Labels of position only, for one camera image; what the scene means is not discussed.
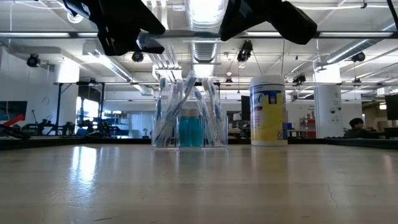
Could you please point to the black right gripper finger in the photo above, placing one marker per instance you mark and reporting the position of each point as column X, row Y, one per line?
column 239, row 18

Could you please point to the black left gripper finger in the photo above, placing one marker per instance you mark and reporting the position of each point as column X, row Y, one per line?
column 140, row 15

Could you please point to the blue mouthwash bottle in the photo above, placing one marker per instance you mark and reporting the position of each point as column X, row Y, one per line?
column 184, row 130
column 196, row 130

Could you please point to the clear plastic pouch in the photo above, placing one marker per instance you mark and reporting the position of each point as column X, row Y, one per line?
column 222, row 133

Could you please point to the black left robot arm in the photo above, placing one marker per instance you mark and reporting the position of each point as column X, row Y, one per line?
column 81, row 7

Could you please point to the black ceiling spotlight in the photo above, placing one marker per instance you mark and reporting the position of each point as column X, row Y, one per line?
column 245, row 51
column 137, row 56
column 299, row 78
column 358, row 56
column 32, row 60

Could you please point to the black LED light bar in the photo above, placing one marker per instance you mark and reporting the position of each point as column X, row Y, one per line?
column 351, row 34

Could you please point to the black upright panel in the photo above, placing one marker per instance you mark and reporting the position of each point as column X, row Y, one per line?
column 245, row 107

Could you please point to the white round column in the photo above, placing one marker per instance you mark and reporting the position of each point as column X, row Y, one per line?
column 328, row 105

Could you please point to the yellow white wipes canister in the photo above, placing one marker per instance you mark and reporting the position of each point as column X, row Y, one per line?
column 267, row 118

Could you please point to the person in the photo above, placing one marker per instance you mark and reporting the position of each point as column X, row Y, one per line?
column 357, row 127

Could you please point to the black computer monitor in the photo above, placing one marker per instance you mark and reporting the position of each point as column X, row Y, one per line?
column 12, row 109
column 391, row 107

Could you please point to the red object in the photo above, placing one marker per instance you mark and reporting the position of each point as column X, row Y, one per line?
column 15, row 119

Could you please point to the silver ceiling air duct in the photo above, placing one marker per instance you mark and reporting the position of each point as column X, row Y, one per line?
column 205, row 49

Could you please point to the black background rig frame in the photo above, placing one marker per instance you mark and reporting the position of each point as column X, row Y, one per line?
column 58, row 109

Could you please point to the black aluminium table frame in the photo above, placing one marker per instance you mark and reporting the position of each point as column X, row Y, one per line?
column 62, row 142

